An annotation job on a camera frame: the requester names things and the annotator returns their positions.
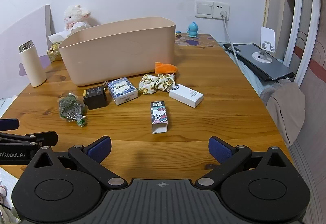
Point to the orange cloth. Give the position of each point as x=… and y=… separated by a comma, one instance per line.
x=165, y=68

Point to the grey fleece cloth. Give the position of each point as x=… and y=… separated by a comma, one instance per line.
x=267, y=95

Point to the beige garment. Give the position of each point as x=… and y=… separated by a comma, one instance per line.
x=286, y=109

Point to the white thermos bottle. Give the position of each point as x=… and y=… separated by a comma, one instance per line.
x=33, y=68

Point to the light blue bedding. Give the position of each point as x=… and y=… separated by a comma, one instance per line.
x=250, y=77

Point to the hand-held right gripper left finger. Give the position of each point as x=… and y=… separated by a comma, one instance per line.
x=99, y=149

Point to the floral table mat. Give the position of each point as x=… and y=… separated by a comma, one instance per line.
x=198, y=41

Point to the cartoon cat printed box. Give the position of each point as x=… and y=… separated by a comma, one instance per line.
x=159, y=117

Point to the white phone stand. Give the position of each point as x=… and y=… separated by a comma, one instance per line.
x=267, y=35

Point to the white tissue pack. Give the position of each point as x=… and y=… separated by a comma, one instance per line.
x=57, y=37

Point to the blue figurine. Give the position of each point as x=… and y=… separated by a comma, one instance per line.
x=192, y=30

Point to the grey laptop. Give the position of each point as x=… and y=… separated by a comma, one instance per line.
x=262, y=65

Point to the gold wrapped package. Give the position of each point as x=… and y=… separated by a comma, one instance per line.
x=54, y=53

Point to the small mushroom figurine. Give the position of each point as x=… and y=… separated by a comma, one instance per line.
x=178, y=33

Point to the pink plastic storage bin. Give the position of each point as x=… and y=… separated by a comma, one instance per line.
x=114, y=56

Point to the white sheep plush toy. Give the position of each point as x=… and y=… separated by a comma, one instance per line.
x=75, y=16

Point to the green leaf packet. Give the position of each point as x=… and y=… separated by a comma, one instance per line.
x=70, y=108

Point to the white wall socket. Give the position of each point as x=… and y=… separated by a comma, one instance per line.
x=221, y=9

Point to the black box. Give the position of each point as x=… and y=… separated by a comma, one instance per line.
x=95, y=99

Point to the white wall switch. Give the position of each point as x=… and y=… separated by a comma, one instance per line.
x=203, y=9

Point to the floral fabric scrunchie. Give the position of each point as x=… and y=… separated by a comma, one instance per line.
x=152, y=84

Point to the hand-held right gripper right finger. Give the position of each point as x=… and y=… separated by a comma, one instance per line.
x=219, y=149

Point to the blue white patterned box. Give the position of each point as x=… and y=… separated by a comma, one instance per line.
x=122, y=90

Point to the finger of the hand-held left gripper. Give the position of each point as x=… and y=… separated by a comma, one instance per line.
x=9, y=124
x=43, y=138

